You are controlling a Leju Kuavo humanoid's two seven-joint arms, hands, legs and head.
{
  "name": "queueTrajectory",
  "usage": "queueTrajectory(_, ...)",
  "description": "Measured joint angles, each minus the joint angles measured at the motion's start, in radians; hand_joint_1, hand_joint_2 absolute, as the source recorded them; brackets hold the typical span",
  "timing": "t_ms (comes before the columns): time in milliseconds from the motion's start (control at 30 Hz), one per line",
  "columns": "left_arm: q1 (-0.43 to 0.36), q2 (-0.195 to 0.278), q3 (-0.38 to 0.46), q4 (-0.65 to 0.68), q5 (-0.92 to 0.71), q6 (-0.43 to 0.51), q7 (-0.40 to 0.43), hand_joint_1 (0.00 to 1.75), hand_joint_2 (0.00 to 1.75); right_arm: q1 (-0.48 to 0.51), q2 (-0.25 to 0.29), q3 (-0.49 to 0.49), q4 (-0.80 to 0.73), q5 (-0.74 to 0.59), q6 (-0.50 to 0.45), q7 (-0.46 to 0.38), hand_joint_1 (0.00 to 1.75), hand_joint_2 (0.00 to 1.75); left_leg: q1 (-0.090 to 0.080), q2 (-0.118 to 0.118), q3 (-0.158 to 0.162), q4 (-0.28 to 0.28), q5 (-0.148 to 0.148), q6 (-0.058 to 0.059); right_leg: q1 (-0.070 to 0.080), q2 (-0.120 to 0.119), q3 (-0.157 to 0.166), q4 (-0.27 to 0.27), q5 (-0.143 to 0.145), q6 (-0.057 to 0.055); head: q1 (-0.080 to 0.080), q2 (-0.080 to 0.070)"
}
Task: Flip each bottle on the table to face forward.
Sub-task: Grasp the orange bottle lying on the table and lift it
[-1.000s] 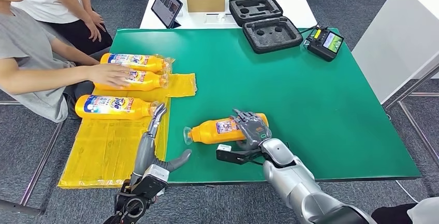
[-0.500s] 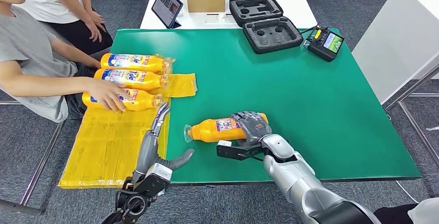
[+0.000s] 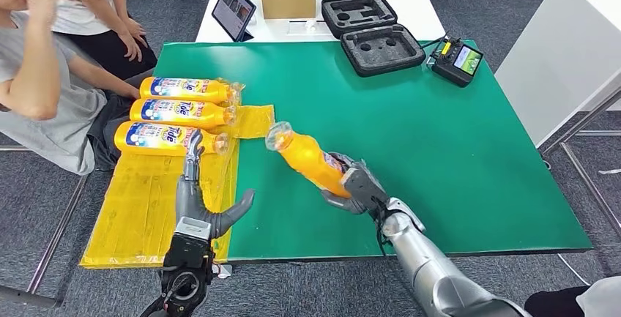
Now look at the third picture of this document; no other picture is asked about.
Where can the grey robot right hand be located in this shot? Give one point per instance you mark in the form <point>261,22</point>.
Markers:
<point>349,205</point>

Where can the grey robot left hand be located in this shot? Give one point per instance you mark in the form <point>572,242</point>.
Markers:
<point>194,203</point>

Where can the orange detergent bottle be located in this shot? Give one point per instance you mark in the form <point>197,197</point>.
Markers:
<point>310,159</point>
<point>179,112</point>
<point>194,91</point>
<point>155,138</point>

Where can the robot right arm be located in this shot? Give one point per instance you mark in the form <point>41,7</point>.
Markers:
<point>436,276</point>

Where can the yellow taped cardboard mat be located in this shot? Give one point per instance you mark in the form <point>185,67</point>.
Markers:
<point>140,208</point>

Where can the white table foot block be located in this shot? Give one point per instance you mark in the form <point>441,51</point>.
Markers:
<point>223,271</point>

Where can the black foam-lined carrying case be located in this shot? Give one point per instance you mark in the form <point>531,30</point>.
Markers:
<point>378,48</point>

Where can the black remote controller with screen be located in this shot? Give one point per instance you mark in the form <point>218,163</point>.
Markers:
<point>456,65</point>

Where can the small white packet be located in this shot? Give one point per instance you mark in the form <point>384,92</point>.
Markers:
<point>308,27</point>

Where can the seated person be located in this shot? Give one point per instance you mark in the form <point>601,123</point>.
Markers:
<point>34,91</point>

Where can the black tablet with stand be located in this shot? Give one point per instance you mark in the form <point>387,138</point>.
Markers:
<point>233,11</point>

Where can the standing person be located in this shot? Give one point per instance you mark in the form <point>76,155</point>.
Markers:
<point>77,4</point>

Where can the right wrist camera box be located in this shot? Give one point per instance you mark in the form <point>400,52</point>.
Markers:
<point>364,186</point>

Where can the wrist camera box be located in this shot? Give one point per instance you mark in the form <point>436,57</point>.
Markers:
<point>191,242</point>
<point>364,186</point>

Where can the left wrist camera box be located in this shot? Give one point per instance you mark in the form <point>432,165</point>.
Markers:
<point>191,242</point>

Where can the metal table leg frame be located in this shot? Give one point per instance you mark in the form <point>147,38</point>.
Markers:
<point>53,242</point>
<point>587,179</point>

